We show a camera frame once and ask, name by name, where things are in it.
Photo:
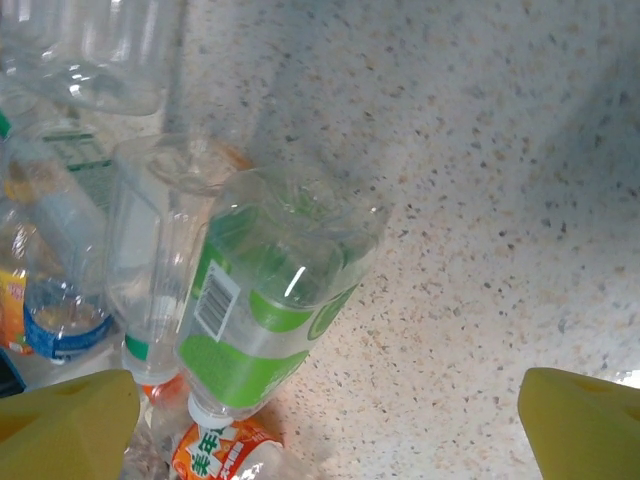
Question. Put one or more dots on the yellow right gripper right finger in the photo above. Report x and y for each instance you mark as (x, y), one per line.
(585, 430)

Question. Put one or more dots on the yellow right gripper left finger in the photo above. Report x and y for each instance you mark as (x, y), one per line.
(65, 435)

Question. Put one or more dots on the clear bottle blue label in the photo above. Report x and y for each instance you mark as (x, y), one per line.
(65, 340)

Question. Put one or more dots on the orange label soda bottle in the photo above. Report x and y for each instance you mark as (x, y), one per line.
(215, 455)

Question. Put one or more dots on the clear bottle green label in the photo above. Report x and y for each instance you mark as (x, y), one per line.
(280, 280)

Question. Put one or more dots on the large clear bottle white label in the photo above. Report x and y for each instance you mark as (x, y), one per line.
(80, 160)

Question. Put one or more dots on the clear ribbed plastic bottle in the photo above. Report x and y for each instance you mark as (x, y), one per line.
(100, 60)

